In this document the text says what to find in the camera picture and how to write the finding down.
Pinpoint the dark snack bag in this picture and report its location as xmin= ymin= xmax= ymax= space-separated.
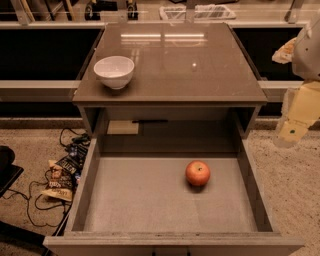
xmin=56 ymin=143 xmax=88 ymax=174

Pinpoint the tan snack bag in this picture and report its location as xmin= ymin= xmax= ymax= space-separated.
xmin=41 ymin=160 xmax=73 ymax=202

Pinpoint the grey cabinet with glossy top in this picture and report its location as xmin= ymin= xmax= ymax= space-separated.
xmin=73 ymin=23 xmax=267 ymax=137

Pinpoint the red apple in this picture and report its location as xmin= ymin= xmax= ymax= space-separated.
xmin=185 ymin=160 xmax=211 ymax=186

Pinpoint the white ceramic bowl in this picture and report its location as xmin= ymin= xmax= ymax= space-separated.
xmin=93 ymin=56 xmax=135 ymax=90

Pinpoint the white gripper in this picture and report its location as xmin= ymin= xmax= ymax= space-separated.
xmin=272 ymin=13 xmax=320 ymax=148

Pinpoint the white wire basket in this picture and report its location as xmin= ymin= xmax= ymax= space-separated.
xmin=159 ymin=4 xmax=236 ymax=20

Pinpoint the open grey drawer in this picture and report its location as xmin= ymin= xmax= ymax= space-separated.
xmin=43 ymin=109 xmax=305 ymax=256

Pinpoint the black wheeled cart base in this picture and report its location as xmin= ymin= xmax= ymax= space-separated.
xmin=84 ymin=0 xmax=138 ymax=20

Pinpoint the black object at left edge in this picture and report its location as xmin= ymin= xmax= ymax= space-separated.
xmin=0 ymin=146 xmax=24 ymax=197

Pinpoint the black cable on floor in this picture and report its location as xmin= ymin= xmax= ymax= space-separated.
xmin=1 ymin=127 xmax=91 ymax=229

